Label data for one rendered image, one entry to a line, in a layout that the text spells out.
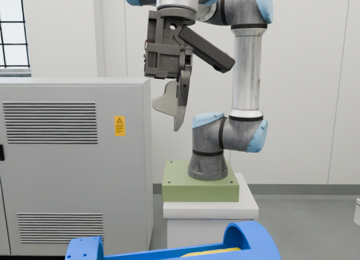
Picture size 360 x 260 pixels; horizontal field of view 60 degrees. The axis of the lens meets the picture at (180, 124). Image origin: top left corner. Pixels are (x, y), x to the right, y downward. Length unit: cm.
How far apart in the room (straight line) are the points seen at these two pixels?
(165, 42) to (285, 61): 305
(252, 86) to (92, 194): 171
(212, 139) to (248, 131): 13
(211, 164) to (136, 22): 253
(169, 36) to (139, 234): 212
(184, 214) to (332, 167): 310
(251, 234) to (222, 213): 30
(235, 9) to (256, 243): 67
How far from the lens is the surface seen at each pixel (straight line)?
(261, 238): 80
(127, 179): 236
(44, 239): 277
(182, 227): 112
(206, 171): 112
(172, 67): 55
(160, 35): 57
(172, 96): 56
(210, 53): 57
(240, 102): 104
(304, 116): 373
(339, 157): 402
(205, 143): 110
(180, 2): 57
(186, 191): 109
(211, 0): 72
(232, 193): 111
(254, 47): 103
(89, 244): 78
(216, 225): 112
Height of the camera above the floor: 166
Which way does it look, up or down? 13 degrees down
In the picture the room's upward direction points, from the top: straight up
